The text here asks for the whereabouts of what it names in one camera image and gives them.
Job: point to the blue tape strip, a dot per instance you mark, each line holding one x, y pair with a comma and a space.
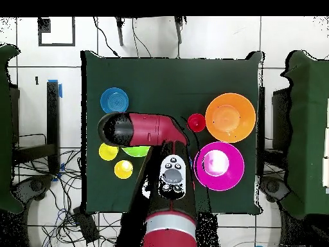
60, 90

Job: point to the black power strip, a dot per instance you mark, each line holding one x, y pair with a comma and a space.
86, 225

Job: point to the black stand leg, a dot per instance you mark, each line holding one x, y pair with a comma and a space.
179, 31
119, 33

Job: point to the green plastic bowl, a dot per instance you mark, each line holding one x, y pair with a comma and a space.
136, 151

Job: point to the large yellow-orange plastic bowl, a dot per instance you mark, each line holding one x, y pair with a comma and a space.
230, 117

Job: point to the red plastic cup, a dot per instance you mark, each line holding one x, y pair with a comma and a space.
196, 123

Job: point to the black square floor frame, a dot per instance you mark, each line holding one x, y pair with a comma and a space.
43, 25

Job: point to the light blue plastic bowl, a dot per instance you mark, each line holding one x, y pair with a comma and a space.
114, 100

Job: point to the dark green table cloth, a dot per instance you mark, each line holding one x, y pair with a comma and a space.
164, 85

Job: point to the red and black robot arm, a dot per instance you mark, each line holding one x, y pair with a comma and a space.
149, 128

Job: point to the yellow plastic cup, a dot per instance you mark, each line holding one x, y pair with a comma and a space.
108, 153
123, 171

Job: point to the large pink plastic bowl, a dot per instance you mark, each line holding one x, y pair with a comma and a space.
231, 177

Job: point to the black stand post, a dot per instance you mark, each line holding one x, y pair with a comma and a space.
53, 115

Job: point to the green cloth side table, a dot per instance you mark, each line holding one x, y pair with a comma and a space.
308, 128
5, 128

